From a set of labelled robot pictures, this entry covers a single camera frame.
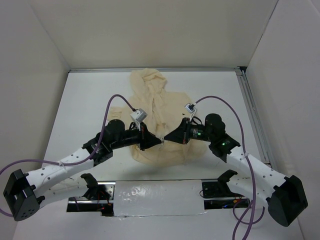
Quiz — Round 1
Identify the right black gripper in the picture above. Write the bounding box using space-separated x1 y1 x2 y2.
164 117 215 144

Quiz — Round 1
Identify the purple cable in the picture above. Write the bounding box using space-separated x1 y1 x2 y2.
0 94 137 217
193 95 266 240

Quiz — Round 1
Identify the aluminium frame rail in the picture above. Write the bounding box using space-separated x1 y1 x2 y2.
68 66 280 177

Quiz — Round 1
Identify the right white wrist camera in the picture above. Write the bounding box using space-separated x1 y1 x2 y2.
185 103 197 121

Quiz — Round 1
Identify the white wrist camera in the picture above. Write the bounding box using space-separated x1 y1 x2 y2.
185 103 197 121
130 108 148 124

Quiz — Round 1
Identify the cream fabric jacket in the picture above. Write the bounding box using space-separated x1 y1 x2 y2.
111 67 210 166

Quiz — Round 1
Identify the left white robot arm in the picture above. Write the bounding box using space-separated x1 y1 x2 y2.
3 119 162 222

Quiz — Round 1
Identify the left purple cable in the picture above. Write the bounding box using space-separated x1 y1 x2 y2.
0 94 137 217

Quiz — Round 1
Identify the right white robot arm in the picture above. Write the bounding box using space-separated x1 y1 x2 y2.
164 113 308 227

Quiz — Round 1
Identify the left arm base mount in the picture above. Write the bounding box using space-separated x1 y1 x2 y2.
66 173 116 217

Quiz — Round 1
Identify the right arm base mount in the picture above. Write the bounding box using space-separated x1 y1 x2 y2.
199 170 250 210

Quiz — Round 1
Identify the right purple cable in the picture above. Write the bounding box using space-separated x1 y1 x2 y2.
193 95 266 240

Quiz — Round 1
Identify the white front cover sheet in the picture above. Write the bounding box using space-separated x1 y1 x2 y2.
113 180 206 217

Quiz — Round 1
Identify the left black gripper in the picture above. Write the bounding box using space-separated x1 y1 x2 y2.
111 121 161 151

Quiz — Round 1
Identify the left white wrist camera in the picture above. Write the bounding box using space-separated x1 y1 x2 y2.
130 108 148 124

